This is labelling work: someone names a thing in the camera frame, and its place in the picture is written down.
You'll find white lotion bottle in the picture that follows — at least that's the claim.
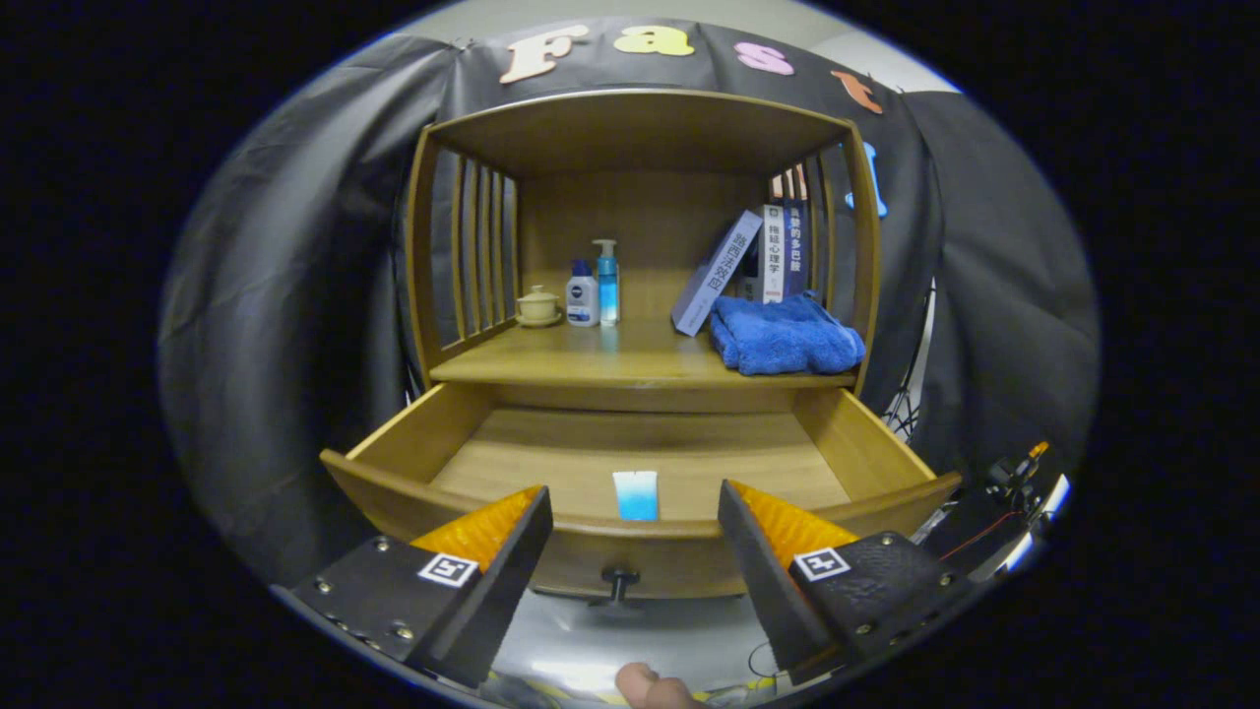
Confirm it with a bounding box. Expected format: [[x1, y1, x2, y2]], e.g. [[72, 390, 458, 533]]
[[565, 259, 600, 327]]

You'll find wooden countertop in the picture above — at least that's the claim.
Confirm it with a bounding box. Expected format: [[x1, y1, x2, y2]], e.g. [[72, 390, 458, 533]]
[[430, 315, 857, 388]]

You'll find black tripod stand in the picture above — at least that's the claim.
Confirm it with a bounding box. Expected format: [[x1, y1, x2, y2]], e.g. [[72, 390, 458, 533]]
[[881, 281, 936, 439]]

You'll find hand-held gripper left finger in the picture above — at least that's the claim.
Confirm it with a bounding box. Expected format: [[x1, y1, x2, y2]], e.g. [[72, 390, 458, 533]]
[[271, 484, 555, 690]]

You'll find wooden cabinet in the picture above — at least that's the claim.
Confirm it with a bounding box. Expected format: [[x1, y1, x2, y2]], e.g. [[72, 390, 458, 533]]
[[404, 89, 884, 415]]

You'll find black backdrop cloth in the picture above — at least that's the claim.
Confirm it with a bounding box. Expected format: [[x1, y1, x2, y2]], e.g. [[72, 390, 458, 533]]
[[157, 20, 1102, 592]]

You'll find white spine book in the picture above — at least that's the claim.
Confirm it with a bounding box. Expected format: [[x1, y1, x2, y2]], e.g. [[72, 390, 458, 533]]
[[738, 204, 788, 304]]

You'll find blue pump bottle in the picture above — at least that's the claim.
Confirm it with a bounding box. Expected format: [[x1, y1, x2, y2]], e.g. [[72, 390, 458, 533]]
[[592, 238, 622, 327]]

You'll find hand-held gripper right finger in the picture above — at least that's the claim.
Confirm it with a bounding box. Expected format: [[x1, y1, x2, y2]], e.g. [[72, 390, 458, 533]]
[[717, 480, 985, 687]]

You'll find grey leaning book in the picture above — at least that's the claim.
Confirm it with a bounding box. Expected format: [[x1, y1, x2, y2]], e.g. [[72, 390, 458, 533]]
[[671, 209, 765, 338]]

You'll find dark blue spine book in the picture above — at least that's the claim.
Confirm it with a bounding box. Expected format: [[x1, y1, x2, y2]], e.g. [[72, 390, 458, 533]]
[[785, 202, 810, 296]]

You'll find black device with orange tip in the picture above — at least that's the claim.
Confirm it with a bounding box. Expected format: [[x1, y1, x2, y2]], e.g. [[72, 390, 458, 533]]
[[925, 440, 1072, 582]]

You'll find blue folded towel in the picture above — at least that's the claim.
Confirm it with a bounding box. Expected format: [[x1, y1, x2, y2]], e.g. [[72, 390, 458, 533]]
[[709, 291, 867, 377]]

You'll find beige lidded cup with saucer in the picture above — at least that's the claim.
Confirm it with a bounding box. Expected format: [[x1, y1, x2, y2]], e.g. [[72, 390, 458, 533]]
[[515, 285, 564, 328]]

